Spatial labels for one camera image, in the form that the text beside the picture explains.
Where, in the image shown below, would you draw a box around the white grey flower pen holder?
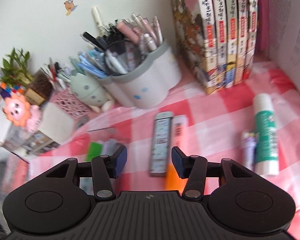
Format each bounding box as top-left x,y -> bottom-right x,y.
98,41 -> 182,109

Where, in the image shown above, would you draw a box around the purple cartoon pen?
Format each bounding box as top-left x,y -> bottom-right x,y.
241,131 -> 257,170

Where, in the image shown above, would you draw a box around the green white glue stick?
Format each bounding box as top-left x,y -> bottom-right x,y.
253,93 -> 279,177

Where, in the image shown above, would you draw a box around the magnifying glass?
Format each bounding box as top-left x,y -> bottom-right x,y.
78,32 -> 143,79

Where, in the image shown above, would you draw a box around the green sticky notes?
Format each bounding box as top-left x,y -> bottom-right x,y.
85,142 -> 103,161

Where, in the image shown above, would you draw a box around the pencil lead refill box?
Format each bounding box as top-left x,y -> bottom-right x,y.
149,111 -> 174,177

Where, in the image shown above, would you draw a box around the green egg pen holder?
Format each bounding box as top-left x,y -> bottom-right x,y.
70,73 -> 115,113

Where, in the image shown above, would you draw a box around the pink perforated pen holder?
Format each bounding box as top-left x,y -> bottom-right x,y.
50,89 -> 91,120

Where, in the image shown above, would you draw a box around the orange highlighter marker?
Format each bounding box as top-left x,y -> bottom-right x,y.
165,115 -> 188,195

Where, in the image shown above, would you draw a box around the stack of paper documents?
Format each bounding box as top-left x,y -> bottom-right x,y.
268,0 -> 300,92

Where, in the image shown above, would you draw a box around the red white checkered cloth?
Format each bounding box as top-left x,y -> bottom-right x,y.
0,60 -> 300,238

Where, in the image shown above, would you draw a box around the white drawer organizer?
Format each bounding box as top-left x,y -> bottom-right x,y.
3,102 -> 75,155

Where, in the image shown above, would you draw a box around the comic book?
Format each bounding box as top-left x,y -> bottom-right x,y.
225,0 -> 238,88
243,0 -> 258,80
235,0 -> 248,85
171,0 -> 219,94
213,0 -> 227,89

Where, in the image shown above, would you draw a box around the pink lion toy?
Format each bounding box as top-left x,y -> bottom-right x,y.
3,93 -> 42,134

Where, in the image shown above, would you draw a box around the pink abacus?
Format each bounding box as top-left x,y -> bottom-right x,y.
256,0 -> 269,56

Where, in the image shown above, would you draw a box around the bamboo plant in pot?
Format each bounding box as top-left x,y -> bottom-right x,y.
0,48 -> 33,87

